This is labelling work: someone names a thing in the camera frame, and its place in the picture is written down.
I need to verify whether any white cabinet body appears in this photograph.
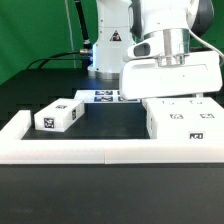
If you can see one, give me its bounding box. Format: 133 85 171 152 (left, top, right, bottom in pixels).
142 99 224 141

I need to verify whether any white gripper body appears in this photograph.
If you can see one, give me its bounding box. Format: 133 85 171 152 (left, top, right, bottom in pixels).
119 51 222 100

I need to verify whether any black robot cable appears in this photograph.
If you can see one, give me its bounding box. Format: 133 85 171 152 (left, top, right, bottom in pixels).
26 0 93 70

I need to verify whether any white base tag plate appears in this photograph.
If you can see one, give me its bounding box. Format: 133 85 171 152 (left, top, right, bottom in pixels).
74 90 139 104

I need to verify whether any white U-shaped fence frame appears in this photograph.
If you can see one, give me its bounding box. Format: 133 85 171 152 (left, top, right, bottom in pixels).
0 110 224 164

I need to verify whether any white cabinet door panel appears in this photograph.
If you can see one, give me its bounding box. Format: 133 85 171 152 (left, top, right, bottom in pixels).
190 97 224 123

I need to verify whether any green backdrop curtain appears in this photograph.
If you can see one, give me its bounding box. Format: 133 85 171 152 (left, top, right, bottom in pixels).
0 0 224 84

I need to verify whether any white cabinet top box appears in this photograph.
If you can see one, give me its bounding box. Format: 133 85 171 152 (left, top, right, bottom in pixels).
34 98 85 132

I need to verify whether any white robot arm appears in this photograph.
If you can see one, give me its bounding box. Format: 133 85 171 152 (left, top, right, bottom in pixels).
89 0 224 100

